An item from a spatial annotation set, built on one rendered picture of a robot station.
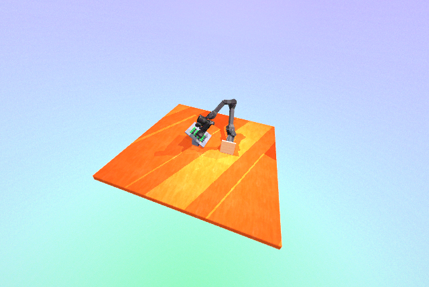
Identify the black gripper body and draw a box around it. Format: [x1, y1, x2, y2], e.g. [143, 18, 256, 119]
[196, 125, 209, 138]

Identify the white switch panel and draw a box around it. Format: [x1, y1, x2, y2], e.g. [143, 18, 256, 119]
[185, 122, 212, 147]

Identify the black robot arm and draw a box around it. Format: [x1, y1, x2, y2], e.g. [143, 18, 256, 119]
[195, 99, 237, 143]

